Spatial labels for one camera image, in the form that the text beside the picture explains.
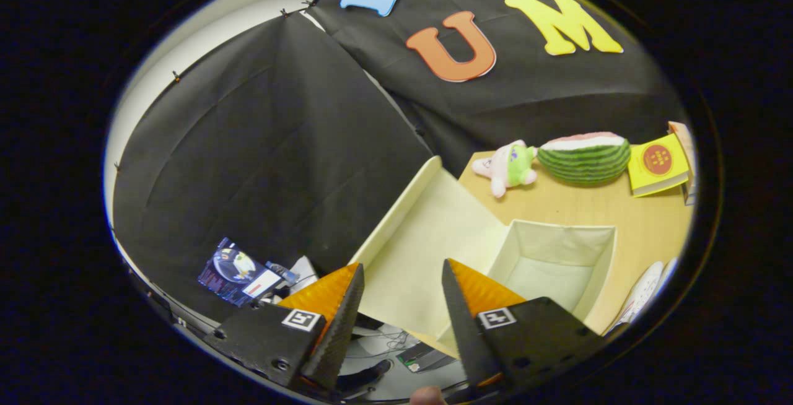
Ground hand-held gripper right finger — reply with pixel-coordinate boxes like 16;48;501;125
441;258;607;391

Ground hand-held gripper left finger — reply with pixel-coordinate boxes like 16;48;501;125
204;262;365;392

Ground beige fabric storage box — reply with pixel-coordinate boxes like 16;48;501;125
350;156;617;359

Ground blue printed box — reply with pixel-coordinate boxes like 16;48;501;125
197;237;299;308

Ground black device with label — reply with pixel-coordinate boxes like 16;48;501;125
395;341;458;373

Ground white panel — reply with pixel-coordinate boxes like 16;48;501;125
288;255;320;297

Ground pink and green plush toy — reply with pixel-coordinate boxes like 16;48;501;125
472;140;538;198

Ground watermelon slice plush toy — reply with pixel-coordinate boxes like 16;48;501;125
537;132;631;186

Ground yellow book with red circle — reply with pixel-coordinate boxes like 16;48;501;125
628;134;690;198

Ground tan cover book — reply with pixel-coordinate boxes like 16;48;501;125
668;121;696;178

